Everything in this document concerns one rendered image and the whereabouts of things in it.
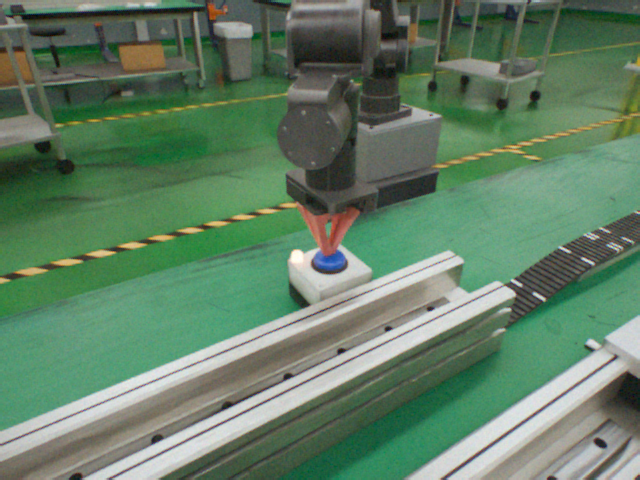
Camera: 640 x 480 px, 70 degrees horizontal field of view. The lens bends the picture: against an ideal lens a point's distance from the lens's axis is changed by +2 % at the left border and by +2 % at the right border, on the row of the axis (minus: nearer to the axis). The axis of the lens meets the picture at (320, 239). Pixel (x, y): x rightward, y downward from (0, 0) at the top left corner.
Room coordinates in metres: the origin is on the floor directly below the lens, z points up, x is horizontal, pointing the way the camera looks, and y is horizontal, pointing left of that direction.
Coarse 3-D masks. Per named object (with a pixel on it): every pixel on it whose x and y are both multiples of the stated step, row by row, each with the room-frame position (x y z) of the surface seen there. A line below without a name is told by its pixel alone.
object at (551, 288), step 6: (528, 270) 0.51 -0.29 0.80; (522, 276) 0.50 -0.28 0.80; (528, 276) 0.50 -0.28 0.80; (534, 276) 0.50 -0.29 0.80; (540, 276) 0.50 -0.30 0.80; (534, 282) 0.49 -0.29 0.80; (540, 282) 0.48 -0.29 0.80; (546, 282) 0.48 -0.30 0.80; (552, 282) 0.48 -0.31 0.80; (546, 288) 0.47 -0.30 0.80; (552, 288) 0.47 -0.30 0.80; (558, 288) 0.47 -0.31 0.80; (552, 294) 0.46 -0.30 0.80
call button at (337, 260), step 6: (318, 252) 0.48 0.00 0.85; (336, 252) 0.48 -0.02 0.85; (318, 258) 0.46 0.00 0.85; (324, 258) 0.46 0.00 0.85; (330, 258) 0.46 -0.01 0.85; (336, 258) 0.46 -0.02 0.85; (342, 258) 0.46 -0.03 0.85; (318, 264) 0.46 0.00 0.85; (324, 264) 0.45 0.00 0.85; (330, 264) 0.45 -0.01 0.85; (336, 264) 0.45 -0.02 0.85; (342, 264) 0.46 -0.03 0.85
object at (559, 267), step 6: (546, 258) 0.53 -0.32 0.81; (552, 258) 0.53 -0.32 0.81; (546, 264) 0.52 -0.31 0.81; (552, 264) 0.52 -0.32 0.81; (558, 264) 0.51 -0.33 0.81; (564, 264) 0.51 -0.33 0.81; (558, 270) 0.50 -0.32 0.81; (564, 270) 0.50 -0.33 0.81; (570, 270) 0.50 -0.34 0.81; (570, 276) 0.49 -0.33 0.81; (576, 276) 0.49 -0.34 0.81
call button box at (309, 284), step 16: (304, 256) 0.49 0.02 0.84; (352, 256) 0.49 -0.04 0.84; (304, 272) 0.45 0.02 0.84; (320, 272) 0.45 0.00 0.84; (336, 272) 0.45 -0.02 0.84; (352, 272) 0.45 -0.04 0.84; (368, 272) 0.45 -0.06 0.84; (304, 288) 0.44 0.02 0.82; (320, 288) 0.42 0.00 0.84; (336, 288) 0.43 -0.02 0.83; (352, 288) 0.44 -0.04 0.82; (304, 304) 0.44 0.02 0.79
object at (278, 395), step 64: (448, 256) 0.45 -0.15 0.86; (320, 320) 0.34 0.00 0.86; (384, 320) 0.38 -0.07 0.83; (448, 320) 0.34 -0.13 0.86; (128, 384) 0.26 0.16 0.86; (192, 384) 0.27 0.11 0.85; (256, 384) 0.28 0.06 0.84; (320, 384) 0.26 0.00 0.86; (384, 384) 0.29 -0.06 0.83; (0, 448) 0.20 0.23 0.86; (64, 448) 0.21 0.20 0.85; (128, 448) 0.22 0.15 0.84; (192, 448) 0.20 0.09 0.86; (256, 448) 0.22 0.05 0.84; (320, 448) 0.25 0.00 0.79
